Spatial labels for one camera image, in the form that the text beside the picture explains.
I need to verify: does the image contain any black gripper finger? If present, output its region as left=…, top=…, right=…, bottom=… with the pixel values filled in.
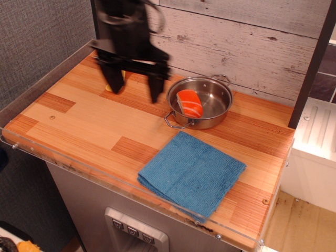
left=101, top=66, right=124, bottom=94
left=148, top=75, right=165, bottom=103

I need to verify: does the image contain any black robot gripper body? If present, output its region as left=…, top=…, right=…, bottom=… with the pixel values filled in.
left=93, top=1, right=170, bottom=79

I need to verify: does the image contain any orange salmon sushi toy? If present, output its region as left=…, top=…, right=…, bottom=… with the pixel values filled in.
left=176, top=89, right=203, bottom=118

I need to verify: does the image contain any yellow dish brush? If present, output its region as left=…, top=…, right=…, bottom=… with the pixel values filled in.
left=105, top=70, right=125, bottom=92

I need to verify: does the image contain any stainless steel pot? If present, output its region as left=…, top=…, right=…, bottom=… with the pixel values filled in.
left=164, top=74, right=234, bottom=130

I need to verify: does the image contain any blue folded cloth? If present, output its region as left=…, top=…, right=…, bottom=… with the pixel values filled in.
left=138, top=132, right=246, bottom=223

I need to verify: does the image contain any clear acrylic edge guard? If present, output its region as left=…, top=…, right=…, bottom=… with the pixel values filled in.
left=3, top=120, right=295, bottom=251

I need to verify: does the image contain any grey toy fridge cabinet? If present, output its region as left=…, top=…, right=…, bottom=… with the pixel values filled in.
left=47, top=163, right=239, bottom=251

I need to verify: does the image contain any silver dispenser panel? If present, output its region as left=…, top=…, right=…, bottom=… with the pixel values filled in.
left=104, top=207, right=170, bottom=251

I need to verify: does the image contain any white toy sink unit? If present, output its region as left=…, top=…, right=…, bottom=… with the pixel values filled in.
left=280, top=98, right=335, bottom=212

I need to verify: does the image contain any yellow object at corner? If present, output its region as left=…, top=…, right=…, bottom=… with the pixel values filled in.
left=17, top=240, right=41, bottom=252

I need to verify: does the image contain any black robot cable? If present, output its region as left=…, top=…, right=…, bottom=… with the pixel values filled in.
left=143, top=0, right=166, bottom=35

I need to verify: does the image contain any dark grey left post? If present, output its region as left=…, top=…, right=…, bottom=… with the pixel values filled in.
left=90, top=0, right=100, bottom=39

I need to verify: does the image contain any dark grey post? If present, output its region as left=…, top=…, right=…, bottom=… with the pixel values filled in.
left=90, top=0, right=100, bottom=39
left=288, top=0, right=335, bottom=129

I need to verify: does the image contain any dark grey right post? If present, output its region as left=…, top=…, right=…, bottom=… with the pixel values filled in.
left=288, top=0, right=335, bottom=129

